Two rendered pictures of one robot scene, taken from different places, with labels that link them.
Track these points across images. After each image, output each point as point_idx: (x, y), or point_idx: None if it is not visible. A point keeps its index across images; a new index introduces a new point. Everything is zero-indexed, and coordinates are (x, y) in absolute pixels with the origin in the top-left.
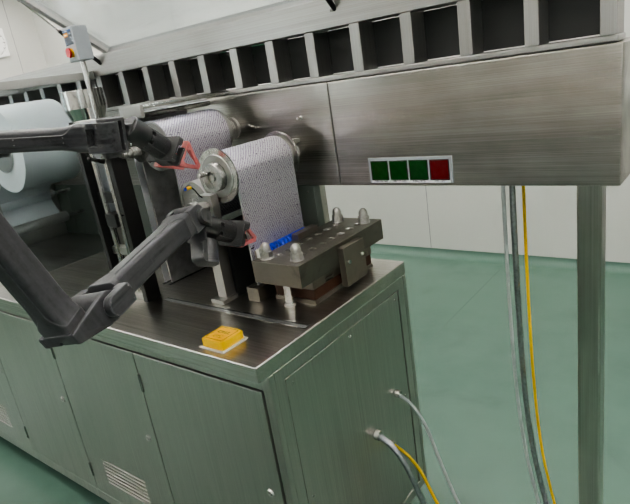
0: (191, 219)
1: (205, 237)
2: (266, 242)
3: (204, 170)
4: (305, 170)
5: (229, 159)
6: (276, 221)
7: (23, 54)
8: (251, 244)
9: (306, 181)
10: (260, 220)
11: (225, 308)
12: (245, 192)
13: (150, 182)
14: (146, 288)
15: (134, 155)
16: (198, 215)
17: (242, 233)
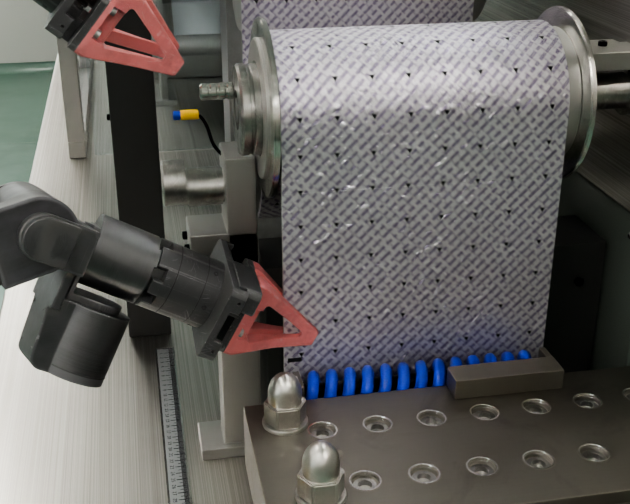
0: None
1: (54, 302)
2: (289, 379)
3: (232, 78)
4: None
5: (270, 73)
6: (422, 305)
7: None
8: (292, 349)
9: None
10: (352, 288)
11: (188, 476)
12: (309, 191)
13: (236, 49)
14: (132, 305)
15: None
16: (18, 236)
17: (214, 323)
